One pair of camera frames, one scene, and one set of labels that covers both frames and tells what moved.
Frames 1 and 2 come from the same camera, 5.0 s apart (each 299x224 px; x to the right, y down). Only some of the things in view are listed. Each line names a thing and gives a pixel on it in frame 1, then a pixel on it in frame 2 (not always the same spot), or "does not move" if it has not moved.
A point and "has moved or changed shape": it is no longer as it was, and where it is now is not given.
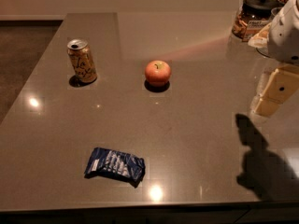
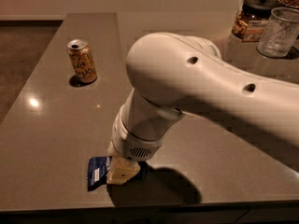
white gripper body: x=285 y=37 -> x=129 y=144
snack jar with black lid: x=254 y=14 does not move
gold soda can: x=81 y=61 does not move
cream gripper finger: x=283 y=84 -> x=121 y=170
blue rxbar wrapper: x=114 y=164 has moved or changed shape
